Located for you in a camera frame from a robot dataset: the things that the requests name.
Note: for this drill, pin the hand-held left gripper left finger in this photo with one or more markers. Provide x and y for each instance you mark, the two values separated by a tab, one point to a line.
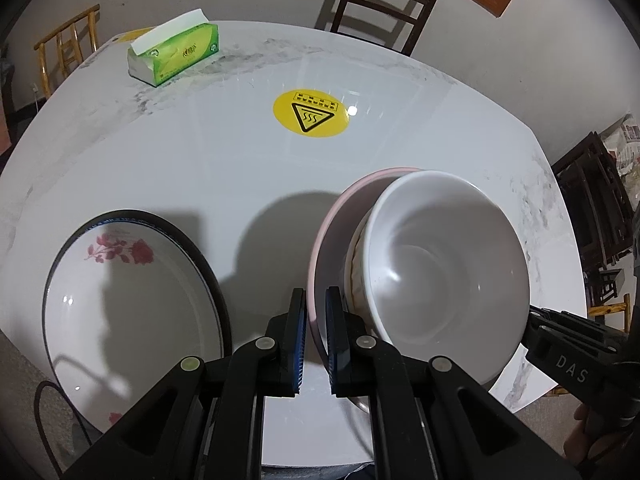
299	345

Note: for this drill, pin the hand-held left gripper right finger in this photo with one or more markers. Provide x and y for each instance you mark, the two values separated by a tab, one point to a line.
332	345

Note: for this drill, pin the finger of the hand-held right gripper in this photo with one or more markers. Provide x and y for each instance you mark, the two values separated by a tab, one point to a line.
560	327

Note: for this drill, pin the cream bowl with black print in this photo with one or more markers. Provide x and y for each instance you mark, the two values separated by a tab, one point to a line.
356	265

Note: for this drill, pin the large pink bowl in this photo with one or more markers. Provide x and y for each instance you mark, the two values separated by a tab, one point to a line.
330	240

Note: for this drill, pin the plain white ribbed bowl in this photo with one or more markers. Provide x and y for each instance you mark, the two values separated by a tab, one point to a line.
445	280

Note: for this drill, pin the white pink-flower plate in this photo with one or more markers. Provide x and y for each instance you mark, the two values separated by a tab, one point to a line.
125	300

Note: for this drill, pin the person's right hand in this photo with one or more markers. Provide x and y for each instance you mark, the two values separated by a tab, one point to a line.
577	440

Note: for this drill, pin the bamboo stool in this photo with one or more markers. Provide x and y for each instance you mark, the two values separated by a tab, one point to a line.
610	308

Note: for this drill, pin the dark carved wooden chair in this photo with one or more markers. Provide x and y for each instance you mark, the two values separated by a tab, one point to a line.
595	195

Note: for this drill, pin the printed white bag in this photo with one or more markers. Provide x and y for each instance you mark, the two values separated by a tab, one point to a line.
627	140

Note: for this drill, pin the yellow round warning sticker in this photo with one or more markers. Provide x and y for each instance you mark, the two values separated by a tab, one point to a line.
310	115

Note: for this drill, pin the green tissue box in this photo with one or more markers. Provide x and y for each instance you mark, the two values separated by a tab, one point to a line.
180	52

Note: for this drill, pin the dark wooden slatted chair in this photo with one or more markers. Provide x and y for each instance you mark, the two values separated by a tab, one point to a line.
425	19

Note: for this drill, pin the bamboo chair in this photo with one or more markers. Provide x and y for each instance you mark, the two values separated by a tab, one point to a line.
65	29

